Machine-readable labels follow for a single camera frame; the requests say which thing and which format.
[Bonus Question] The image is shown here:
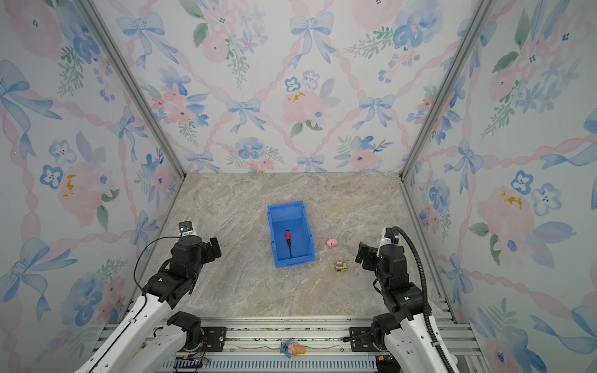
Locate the black corrugated cable hose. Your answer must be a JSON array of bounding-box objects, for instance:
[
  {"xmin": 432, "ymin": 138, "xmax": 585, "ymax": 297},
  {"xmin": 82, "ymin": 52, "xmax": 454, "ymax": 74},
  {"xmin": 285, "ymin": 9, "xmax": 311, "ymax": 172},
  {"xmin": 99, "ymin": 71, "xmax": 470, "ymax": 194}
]
[{"xmin": 390, "ymin": 225, "xmax": 456, "ymax": 373}]

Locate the thin black left cable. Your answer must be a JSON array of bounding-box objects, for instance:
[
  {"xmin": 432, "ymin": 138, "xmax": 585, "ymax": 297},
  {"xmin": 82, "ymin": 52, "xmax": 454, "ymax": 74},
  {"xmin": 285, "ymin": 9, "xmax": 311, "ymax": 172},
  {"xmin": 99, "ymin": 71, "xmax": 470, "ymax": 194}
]
[{"xmin": 133, "ymin": 235, "xmax": 182, "ymax": 292}]

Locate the aluminium corner post left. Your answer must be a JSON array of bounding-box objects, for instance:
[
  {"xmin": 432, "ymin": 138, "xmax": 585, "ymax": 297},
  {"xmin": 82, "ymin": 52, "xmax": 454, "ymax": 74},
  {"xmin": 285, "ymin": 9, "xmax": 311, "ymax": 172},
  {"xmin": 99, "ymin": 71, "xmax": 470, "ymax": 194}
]
[{"xmin": 74, "ymin": 0, "xmax": 186, "ymax": 180}]

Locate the red black screwdriver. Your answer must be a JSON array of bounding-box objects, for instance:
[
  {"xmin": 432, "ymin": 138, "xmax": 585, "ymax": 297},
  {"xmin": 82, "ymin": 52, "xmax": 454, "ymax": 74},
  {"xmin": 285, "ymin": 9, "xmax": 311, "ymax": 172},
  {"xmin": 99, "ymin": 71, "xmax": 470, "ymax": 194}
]
[{"xmin": 285, "ymin": 230, "xmax": 293, "ymax": 259}]

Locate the pink pig toy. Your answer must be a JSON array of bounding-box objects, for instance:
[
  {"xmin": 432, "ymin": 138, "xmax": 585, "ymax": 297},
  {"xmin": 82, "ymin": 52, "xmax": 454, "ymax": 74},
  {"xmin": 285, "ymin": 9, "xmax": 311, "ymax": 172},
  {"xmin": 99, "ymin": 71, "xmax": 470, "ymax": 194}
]
[{"xmin": 326, "ymin": 239, "xmax": 339, "ymax": 248}]

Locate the aluminium front rail frame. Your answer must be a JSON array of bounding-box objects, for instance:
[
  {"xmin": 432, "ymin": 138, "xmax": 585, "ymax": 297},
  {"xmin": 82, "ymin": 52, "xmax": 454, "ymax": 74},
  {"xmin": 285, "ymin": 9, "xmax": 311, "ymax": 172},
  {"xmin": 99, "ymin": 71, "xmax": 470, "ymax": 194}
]
[{"xmin": 92, "ymin": 297, "xmax": 491, "ymax": 373}]

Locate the colourful toy on rail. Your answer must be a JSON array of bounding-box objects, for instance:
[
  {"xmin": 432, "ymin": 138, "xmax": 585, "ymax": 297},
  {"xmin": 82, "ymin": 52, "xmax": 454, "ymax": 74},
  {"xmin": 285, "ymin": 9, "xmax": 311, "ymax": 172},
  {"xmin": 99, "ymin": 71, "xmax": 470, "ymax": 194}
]
[{"xmin": 280, "ymin": 339, "xmax": 306, "ymax": 358}]

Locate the blue plastic bin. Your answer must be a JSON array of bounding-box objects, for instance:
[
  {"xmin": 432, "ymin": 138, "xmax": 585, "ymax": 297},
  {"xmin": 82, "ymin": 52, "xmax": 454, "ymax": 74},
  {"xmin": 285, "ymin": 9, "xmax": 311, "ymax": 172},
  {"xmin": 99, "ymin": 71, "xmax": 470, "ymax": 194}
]
[{"xmin": 267, "ymin": 201, "xmax": 316, "ymax": 268}]

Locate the aluminium corner post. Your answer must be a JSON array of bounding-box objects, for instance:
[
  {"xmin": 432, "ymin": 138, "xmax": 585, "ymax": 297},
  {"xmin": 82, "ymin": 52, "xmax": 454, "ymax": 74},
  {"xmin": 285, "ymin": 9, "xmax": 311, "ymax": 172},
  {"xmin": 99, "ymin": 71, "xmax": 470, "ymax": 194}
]
[
  {"xmin": 74, "ymin": 0, "xmax": 186, "ymax": 180},
  {"xmin": 400, "ymin": 0, "xmax": 495, "ymax": 183}
]

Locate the aluminium corner post right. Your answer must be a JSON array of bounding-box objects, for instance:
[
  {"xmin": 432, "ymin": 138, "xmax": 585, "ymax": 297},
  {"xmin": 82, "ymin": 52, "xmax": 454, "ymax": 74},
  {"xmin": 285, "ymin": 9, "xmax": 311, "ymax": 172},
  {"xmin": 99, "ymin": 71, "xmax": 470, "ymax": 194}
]
[{"xmin": 400, "ymin": 0, "xmax": 495, "ymax": 183}]

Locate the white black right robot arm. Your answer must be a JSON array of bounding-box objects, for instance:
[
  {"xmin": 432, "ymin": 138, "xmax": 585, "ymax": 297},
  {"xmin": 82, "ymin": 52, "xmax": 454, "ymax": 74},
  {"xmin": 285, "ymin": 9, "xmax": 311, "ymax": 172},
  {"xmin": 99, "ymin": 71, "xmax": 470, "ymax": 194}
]
[{"xmin": 355, "ymin": 242, "xmax": 459, "ymax": 372}]

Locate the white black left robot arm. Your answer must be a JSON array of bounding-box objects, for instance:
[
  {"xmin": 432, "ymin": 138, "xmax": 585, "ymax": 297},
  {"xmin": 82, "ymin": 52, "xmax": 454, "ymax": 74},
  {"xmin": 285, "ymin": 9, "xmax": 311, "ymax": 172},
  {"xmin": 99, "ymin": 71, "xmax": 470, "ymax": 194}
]
[{"xmin": 78, "ymin": 235, "xmax": 222, "ymax": 372}]

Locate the small green white toy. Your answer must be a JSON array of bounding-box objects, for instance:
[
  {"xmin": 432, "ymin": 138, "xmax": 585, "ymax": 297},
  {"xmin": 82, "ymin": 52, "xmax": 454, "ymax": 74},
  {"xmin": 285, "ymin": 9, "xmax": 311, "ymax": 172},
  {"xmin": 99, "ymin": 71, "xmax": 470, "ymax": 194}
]
[{"xmin": 334, "ymin": 261, "xmax": 348, "ymax": 272}]

